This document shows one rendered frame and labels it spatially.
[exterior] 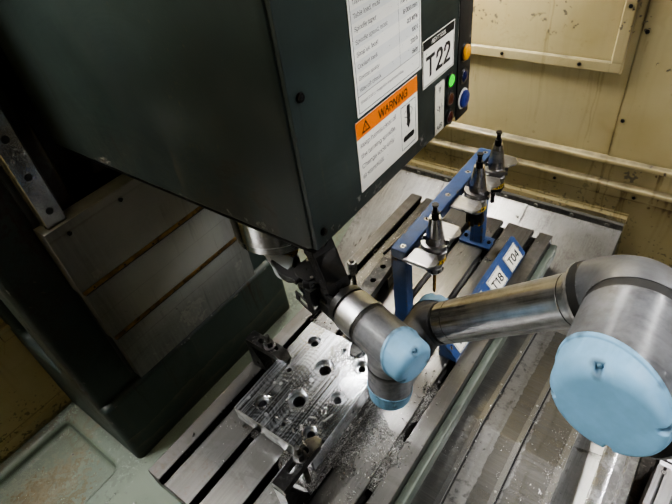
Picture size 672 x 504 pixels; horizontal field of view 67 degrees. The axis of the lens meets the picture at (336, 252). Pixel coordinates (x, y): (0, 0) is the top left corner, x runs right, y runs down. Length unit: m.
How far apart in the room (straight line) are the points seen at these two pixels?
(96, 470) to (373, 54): 1.49
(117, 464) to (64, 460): 0.21
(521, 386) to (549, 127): 0.79
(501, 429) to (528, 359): 0.27
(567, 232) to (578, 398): 1.30
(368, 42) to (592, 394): 0.45
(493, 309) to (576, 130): 1.02
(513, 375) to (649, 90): 0.84
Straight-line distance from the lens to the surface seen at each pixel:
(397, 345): 0.76
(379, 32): 0.67
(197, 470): 1.30
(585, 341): 0.58
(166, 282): 1.39
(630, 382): 0.55
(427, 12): 0.78
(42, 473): 1.90
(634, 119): 1.67
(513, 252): 1.57
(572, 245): 1.84
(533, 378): 1.55
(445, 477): 1.36
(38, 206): 1.15
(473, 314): 0.82
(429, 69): 0.81
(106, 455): 1.78
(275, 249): 0.86
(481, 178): 1.29
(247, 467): 1.26
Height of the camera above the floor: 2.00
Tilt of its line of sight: 42 degrees down
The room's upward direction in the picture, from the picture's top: 9 degrees counter-clockwise
